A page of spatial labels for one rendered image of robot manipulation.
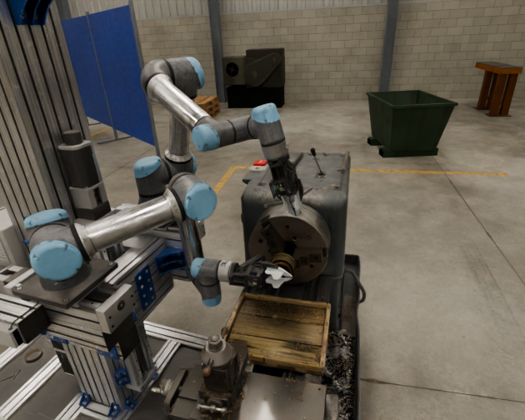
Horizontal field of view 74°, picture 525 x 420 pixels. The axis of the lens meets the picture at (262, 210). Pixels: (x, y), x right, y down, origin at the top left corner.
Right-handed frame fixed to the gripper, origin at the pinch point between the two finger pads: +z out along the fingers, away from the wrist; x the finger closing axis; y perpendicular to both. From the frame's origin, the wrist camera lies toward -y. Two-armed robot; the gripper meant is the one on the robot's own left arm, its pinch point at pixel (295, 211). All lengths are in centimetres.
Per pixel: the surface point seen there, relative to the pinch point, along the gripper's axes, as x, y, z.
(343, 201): 12.3, -27.9, 11.9
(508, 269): 112, -177, 166
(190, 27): -435, -986, -196
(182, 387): -33, 45, 27
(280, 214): -9.4, -11.9, 5.7
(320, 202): 3.2, -27.3, 10.2
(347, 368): 2, -3, 76
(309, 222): 0.7, -11.3, 10.7
